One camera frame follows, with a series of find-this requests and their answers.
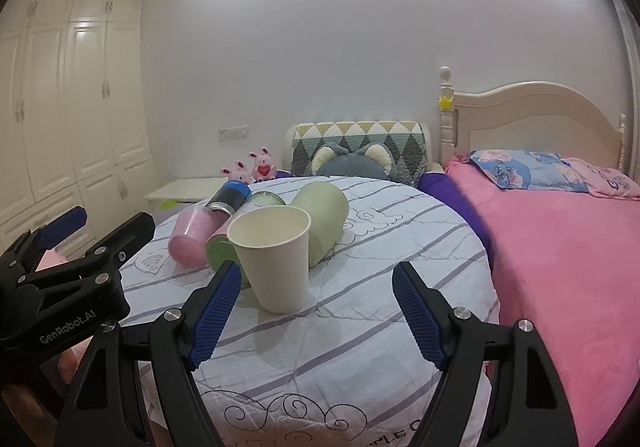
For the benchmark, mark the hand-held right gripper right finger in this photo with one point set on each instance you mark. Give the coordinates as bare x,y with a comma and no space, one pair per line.
421,324

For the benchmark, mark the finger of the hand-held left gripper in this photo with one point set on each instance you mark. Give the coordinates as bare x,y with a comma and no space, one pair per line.
61,224
127,233

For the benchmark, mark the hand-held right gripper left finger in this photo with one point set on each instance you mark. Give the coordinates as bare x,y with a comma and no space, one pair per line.
215,314

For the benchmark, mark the white paper cup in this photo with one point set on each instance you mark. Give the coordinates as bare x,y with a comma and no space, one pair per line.
272,267

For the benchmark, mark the pink plastic cup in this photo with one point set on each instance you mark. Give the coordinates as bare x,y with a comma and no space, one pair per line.
187,238

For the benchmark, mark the bright green cup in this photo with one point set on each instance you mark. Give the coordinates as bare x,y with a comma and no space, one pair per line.
220,249

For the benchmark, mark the black cup with blue rim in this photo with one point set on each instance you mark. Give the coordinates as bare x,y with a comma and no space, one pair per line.
228,197

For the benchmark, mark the pale green translucent cup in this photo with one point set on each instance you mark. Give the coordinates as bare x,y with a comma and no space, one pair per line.
265,201

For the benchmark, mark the light green plastic cup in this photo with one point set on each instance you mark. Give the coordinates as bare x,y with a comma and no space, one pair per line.
321,213

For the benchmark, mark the white nightstand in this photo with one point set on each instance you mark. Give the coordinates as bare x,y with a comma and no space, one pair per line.
185,188

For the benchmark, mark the cream panelled wardrobe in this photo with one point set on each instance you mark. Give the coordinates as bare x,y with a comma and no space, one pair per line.
70,102

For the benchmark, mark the small pink bunny plush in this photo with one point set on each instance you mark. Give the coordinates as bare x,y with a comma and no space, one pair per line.
242,172

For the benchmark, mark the purple bed sheet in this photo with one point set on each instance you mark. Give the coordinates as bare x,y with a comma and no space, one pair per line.
432,184

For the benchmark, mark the pink fleece blanket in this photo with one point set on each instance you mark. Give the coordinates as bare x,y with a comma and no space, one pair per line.
560,277

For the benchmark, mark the large pink bunny plush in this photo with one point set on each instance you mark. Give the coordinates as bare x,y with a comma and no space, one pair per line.
263,164

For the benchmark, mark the grey bear plush cushion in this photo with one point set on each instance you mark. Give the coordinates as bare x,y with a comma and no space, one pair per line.
350,163

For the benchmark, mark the cream padded headboard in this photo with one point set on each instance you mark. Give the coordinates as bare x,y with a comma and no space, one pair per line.
288,142

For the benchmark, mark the blue cartoon pillow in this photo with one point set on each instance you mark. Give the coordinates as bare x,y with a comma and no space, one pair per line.
530,171

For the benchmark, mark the yellow star sticker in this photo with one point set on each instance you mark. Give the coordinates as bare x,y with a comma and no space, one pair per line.
445,102

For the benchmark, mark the cream wooden bed headboard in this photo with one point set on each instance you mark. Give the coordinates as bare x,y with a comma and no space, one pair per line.
530,122

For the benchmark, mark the pink printed pillow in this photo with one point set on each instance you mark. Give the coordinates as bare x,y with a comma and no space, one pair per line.
607,179

